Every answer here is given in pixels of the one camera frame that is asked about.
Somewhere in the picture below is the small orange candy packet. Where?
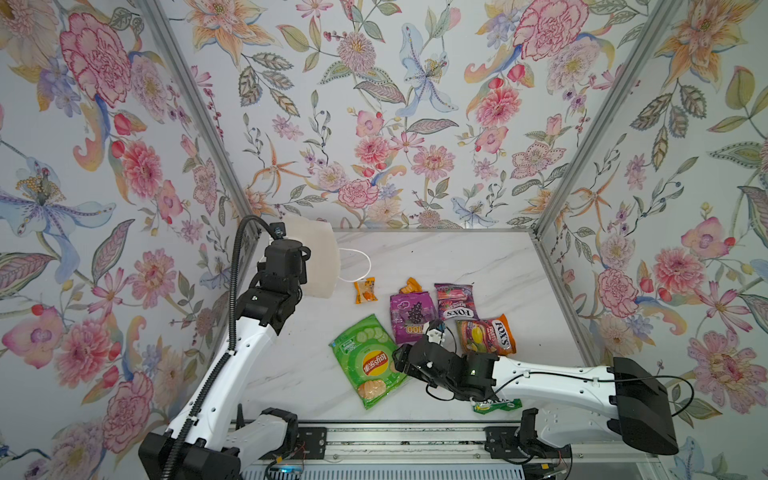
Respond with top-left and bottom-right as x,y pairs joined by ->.
353,277 -> 378,305

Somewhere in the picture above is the white paper gift bag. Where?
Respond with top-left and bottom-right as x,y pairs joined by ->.
283,214 -> 372,299

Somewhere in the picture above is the purple snack bag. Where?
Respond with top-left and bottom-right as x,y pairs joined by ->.
390,292 -> 438,345

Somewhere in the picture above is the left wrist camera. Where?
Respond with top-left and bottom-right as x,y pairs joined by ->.
269,222 -> 286,240

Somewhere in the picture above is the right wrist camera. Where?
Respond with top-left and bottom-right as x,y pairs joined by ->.
423,320 -> 445,345

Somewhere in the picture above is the pink Foxs candy bag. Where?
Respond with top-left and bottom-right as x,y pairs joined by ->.
434,283 -> 479,322

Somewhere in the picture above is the orange Foxs candy bag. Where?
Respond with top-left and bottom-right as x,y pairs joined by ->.
457,315 -> 517,356

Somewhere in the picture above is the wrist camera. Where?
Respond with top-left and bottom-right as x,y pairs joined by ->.
269,222 -> 286,240
423,320 -> 445,345

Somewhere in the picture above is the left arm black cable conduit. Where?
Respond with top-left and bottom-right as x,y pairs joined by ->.
158,214 -> 277,480

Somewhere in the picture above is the green Foxs candy bag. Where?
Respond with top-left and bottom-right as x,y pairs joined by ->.
473,399 -> 523,415

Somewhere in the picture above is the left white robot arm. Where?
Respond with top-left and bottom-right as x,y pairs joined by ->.
139,239 -> 311,479

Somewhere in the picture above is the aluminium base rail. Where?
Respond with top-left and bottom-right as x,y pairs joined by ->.
146,419 -> 661,469

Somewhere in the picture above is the small orange snack packet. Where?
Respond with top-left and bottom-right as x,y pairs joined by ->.
399,277 -> 423,294

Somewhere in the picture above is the green Lays chips bag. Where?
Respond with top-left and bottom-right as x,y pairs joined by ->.
329,315 -> 406,410

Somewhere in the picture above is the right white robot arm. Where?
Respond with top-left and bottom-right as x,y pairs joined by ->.
393,337 -> 679,456

